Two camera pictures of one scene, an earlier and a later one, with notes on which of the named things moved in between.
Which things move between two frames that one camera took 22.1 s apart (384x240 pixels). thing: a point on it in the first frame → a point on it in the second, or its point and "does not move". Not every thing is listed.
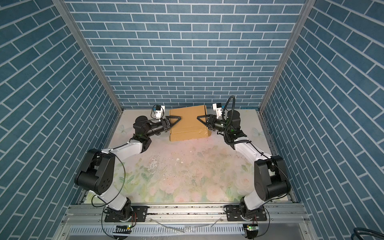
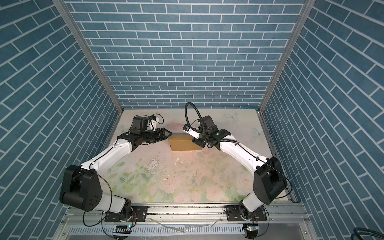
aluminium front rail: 284,222 does not move
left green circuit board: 123,229 does not move
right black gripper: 211,123 → 197,141
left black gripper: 164,125 → 161,132
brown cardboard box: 189,127 → 182,142
